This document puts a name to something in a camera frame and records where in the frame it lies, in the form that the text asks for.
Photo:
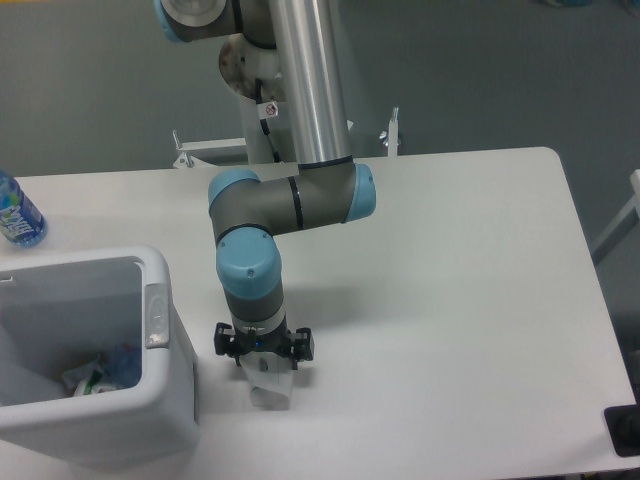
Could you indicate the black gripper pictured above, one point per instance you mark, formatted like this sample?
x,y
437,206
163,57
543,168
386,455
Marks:
x,y
295,346

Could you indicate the white paper carton trash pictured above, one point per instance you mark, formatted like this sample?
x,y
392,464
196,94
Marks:
x,y
270,377

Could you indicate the clear crushed plastic bottle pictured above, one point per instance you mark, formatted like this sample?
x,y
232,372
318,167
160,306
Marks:
x,y
122,366

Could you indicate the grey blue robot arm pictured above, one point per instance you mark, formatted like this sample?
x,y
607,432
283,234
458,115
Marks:
x,y
246,212

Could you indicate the white plastic trash can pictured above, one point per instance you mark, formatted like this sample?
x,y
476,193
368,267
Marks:
x,y
61,310

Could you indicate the crumpled wrappers in bin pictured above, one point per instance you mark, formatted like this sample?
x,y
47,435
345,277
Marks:
x,y
91,378

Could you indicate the blue labelled water bottle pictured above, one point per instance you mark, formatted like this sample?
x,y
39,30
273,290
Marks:
x,y
22,223

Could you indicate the black device at table edge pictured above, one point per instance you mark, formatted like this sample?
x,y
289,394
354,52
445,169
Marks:
x,y
623,427

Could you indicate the white metal base frame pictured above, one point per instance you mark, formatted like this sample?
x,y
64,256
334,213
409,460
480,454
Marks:
x,y
234,150

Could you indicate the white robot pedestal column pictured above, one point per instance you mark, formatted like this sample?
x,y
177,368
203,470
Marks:
x,y
254,76

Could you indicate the white frame at right edge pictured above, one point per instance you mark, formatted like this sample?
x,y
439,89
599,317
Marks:
x,y
620,225

